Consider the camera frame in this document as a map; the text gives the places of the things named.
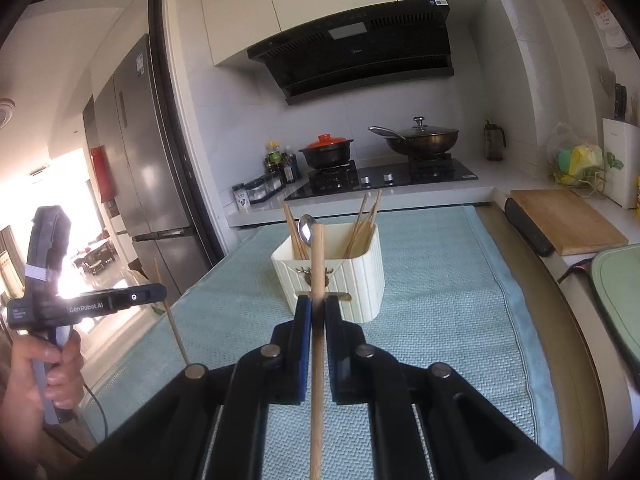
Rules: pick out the dining table and chairs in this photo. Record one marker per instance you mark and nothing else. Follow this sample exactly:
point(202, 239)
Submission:
point(95, 257)

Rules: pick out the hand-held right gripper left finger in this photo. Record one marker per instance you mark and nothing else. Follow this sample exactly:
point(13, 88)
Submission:
point(303, 350)

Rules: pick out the plastic bag of produce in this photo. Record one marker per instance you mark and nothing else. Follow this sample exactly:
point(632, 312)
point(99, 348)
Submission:
point(575, 157)

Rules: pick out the labelled seasoning jar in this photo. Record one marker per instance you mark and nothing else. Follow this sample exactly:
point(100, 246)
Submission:
point(241, 197)

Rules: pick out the black clay pot red lid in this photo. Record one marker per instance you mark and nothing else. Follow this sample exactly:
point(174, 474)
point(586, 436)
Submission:
point(326, 152)

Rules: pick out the red wall box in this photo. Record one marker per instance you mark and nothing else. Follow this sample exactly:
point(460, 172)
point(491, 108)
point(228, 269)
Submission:
point(103, 175)

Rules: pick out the person's left hand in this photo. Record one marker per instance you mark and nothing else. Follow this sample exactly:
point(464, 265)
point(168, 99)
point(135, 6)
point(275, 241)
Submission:
point(20, 375)

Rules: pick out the dark wok with lid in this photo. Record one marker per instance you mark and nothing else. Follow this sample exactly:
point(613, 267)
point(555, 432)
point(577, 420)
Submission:
point(425, 142)

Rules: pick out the black gas cooktop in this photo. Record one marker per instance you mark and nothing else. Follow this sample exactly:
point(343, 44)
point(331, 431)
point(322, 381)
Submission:
point(380, 177)

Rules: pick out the wooden chopstick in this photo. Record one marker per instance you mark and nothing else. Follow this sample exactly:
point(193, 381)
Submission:
point(291, 232)
point(366, 232)
point(316, 270)
point(175, 332)
point(371, 215)
point(357, 225)
point(299, 242)

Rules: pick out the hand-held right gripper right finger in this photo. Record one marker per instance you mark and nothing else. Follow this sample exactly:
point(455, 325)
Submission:
point(334, 350)

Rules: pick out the grey steel refrigerator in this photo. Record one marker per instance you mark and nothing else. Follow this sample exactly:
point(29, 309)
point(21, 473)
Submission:
point(150, 160)

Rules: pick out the cream ribbed utensil holder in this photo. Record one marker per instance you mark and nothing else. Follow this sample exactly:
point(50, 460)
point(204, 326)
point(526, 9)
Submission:
point(360, 280)

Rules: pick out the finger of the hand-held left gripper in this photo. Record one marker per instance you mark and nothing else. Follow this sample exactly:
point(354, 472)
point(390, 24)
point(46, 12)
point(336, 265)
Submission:
point(142, 296)

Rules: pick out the wall calendar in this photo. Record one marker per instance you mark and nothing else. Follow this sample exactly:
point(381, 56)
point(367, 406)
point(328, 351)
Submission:
point(607, 22)

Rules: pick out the white kitchen counter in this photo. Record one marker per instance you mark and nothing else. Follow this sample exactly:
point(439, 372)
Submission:
point(500, 172)

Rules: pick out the light blue woven mat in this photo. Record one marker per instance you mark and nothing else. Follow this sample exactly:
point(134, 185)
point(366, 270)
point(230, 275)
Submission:
point(440, 310)

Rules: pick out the metal ladle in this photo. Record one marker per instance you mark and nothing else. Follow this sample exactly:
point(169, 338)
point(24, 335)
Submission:
point(385, 131)

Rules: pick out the round ceiling fixture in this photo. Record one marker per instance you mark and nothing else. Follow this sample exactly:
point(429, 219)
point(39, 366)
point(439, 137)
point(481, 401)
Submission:
point(6, 112)

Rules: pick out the wooden cutting board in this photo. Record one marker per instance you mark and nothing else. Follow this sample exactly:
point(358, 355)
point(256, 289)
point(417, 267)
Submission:
point(565, 220)

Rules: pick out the clear spice jar set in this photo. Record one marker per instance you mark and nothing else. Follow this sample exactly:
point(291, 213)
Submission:
point(265, 190)

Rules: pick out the black range hood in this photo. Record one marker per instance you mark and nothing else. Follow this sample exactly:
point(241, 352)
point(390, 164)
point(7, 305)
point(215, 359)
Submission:
point(360, 55)

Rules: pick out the person's left forearm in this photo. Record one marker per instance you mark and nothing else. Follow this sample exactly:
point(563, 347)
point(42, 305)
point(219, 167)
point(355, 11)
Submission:
point(15, 435)

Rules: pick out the small dark sauce bottle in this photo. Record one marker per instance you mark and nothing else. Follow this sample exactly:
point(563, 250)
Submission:
point(291, 167)

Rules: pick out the metal spoon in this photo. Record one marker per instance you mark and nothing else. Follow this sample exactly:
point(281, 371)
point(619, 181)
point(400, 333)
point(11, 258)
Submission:
point(305, 227)

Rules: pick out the large dark sauce bottle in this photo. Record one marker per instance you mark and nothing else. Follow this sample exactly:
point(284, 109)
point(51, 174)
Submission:
point(273, 160)

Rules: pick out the white knife block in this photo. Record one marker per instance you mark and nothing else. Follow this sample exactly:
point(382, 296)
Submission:
point(622, 160)

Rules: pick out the light green board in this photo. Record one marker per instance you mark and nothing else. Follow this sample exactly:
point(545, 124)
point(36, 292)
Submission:
point(620, 300)

